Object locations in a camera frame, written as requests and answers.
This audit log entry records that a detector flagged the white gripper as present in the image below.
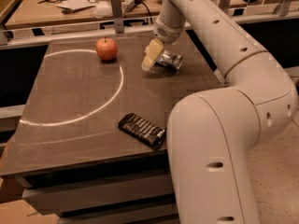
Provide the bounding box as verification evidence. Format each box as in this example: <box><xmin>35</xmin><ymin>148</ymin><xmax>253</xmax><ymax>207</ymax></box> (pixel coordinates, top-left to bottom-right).
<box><xmin>141</xmin><ymin>16</ymin><xmax>185</xmax><ymax>71</ymax></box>

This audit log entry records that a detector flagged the silver blue redbull can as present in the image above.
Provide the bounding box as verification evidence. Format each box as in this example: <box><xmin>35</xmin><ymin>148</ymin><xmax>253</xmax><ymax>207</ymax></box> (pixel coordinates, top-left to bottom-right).
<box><xmin>156</xmin><ymin>50</ymin><xmax>182</xmax><ymax>70</ymax></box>

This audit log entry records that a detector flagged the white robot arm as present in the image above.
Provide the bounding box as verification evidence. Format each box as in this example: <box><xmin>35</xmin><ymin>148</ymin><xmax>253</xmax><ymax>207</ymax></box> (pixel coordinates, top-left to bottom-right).
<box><xmin>142</xmin><ymin>0</ymin><xmax>298</xmax><ymax>224</ymax></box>

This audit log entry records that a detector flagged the red apple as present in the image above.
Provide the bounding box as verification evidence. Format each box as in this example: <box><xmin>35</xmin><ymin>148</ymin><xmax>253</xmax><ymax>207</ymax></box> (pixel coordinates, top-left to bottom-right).
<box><xmin>95</xmin><ymin>37</ymin><xmax>118</xmax><ymax>62</ymax></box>

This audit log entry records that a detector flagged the white plastic lid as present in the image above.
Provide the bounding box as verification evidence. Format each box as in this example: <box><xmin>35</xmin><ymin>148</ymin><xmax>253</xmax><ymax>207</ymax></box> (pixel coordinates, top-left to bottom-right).
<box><xmin>92</xmin><ymin>1</ymin><xmax>112</xmax><ymax>18</ymax></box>

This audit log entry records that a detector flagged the black snack bar wrapper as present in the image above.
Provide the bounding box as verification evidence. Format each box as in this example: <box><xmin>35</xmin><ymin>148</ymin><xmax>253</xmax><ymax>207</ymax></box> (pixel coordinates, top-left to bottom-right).
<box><xmin>118</xmin><ymin>113</ymin><xmax>166</xmax><ymax>149</ymax></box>

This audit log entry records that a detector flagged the wooden workbench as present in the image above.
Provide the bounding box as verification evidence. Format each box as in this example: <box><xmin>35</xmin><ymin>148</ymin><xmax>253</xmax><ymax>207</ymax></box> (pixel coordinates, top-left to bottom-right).
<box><xmin>4</xmin><ymin>0</ymin><xmax>250</xmax><ymax>31</ymax></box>

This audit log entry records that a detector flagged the grey drawer cabinet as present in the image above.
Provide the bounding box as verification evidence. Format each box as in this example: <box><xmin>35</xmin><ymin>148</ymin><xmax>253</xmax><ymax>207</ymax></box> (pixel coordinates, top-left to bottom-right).
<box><xmin>0</xmin><ymin>147</ymin><xmax>181</xmax><ymax>224</ymax></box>

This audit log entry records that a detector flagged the metal frame rail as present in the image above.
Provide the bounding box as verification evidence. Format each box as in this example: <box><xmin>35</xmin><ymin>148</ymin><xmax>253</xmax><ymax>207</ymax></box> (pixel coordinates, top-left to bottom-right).
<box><xmin>0</xmin><ymin>1</ymin><xmax>299</xmax><ymax>50</ymax></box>

